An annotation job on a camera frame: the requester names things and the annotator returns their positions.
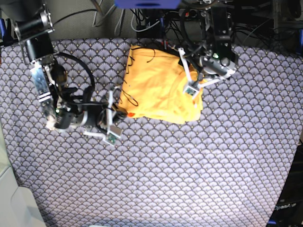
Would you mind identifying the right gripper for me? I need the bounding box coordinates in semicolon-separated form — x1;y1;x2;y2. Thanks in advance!
82;86;128;146

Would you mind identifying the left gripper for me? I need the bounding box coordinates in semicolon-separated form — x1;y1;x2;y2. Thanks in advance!
178;47;227;99

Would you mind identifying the yellow T-shirt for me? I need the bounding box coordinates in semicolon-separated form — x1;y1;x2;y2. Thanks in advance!
119;45;203;124

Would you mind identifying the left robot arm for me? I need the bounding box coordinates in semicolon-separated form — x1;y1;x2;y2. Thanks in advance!
176;0;237;98

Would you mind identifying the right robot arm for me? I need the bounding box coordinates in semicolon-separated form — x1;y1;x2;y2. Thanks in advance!
0;0;127;146

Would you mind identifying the blue box at top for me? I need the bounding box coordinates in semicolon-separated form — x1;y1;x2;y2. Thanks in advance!
115;0;181;9

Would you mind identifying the blue patterned table cloth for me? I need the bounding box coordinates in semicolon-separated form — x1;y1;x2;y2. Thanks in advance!
0;46;303;227

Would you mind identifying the white plastic bin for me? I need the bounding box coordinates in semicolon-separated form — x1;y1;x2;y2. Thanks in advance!
0;133;45;227

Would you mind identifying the black OpenArm box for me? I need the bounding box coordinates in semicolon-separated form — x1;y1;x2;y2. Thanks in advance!
267;145;303;227

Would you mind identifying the blue cable plug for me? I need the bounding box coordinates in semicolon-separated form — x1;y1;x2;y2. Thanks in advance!
159;17;165;34

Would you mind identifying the white cable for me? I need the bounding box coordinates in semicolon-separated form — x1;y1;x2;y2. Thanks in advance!
131;9;161;33

